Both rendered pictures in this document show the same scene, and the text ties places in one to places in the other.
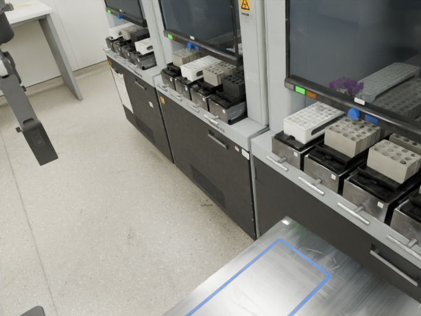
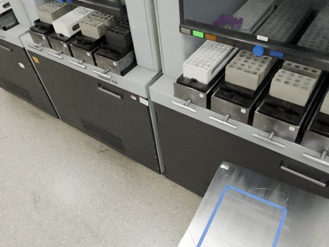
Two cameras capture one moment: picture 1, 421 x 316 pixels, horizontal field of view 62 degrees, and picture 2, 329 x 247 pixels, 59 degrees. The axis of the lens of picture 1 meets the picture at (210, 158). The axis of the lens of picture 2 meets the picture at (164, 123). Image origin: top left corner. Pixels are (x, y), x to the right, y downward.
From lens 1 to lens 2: 0.27 m
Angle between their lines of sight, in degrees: 19
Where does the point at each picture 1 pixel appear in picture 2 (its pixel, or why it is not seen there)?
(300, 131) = (202, 73)
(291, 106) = (185, 50)
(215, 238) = (120, 180)
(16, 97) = not seen: outside the picture
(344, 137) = (246, 73)
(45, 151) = not seen: outside the picture
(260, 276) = (226, 230)
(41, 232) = not seen: outside the picture
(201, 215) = (100, 161)
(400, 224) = (310, 141)
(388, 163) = (291, 90)
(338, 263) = (287, 194)
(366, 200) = (277, 127)
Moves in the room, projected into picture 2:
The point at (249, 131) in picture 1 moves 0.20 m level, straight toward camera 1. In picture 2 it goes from (144, 79) to (159, 110)
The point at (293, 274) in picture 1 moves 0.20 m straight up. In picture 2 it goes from (254, 217) to (268, 165)
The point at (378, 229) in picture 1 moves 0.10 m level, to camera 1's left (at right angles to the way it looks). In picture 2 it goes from (289, 148) to (263, 161)
